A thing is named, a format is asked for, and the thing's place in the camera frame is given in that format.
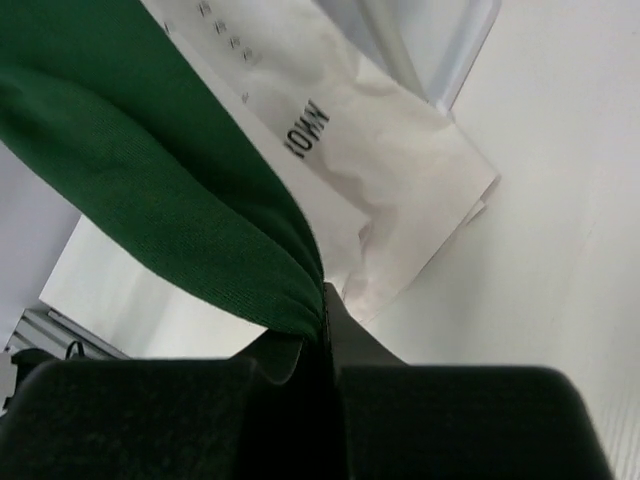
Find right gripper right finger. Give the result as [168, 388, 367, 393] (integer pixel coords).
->
[324, 285, 612, 479]

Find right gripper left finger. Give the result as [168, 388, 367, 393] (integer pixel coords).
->
[1, 332, 333, 479]

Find green and white t shirt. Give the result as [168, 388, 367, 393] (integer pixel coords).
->
[1, 1, 496, 338]

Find silver clothes rack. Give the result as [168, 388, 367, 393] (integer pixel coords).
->
[349, 0, 501, 119]

